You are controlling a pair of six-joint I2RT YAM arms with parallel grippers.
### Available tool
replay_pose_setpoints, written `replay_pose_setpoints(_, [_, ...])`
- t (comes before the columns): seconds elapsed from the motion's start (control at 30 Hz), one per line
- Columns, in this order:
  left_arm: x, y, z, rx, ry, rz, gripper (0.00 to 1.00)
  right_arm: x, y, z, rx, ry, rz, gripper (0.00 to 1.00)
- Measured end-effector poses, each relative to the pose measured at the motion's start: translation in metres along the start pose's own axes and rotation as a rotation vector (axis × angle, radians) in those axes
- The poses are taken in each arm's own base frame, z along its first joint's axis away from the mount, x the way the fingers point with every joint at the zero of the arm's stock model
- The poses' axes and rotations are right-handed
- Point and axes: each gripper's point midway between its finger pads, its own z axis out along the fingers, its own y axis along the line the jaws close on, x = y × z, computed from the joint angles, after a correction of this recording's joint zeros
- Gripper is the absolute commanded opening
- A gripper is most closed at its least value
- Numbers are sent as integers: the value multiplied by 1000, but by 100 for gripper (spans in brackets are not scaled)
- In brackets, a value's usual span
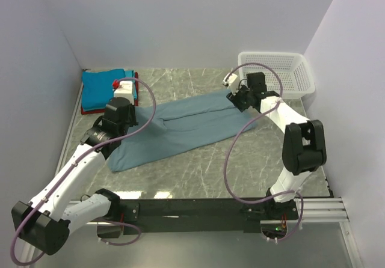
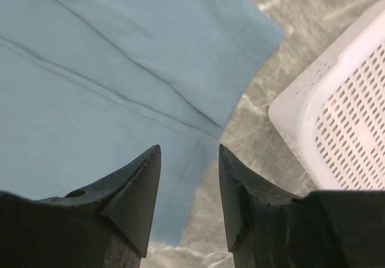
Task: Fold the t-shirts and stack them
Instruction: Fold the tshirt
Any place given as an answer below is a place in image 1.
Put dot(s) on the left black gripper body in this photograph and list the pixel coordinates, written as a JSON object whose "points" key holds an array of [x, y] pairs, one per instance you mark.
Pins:
{"points": [[131, 121]]}

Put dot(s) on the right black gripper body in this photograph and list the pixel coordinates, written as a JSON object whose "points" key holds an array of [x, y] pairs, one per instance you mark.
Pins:
{"points": [[240, 101]]}

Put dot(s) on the grey-blue t-shirt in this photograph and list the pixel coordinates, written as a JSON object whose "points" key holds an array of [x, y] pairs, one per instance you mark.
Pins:
{"points": [[176, 127]]}

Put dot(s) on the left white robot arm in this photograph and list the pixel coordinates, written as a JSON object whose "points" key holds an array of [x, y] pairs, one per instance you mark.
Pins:
{"points": [[47, 221]]}

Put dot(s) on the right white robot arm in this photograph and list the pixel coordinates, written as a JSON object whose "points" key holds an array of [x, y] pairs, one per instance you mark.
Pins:
{"points": [[303, 150]]}

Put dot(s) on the folded teal t-shirt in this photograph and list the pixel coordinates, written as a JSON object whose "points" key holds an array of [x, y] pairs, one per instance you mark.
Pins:
{"points": [[134, 75]]}

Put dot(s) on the folded dark red t-shirt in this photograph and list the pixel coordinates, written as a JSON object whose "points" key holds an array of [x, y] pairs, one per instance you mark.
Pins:
{"points": [[87, 111]]}

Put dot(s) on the white plastic basket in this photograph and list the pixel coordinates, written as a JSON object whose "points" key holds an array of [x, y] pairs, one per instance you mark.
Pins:
{"points": [[292, 69]]}

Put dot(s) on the black base beam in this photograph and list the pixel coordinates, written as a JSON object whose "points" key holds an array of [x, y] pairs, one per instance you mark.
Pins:
{"points": [[202, 214]]}

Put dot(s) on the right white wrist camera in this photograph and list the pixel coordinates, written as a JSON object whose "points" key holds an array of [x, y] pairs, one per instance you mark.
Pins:
{"points": [[232, 82]]}

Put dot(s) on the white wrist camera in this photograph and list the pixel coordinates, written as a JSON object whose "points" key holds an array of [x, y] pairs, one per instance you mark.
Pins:
{"points": [[124, 89], [232, 82]]}

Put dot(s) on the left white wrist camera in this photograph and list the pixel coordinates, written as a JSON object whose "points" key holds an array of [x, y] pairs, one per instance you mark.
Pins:
{"points": [[124, 89]]}

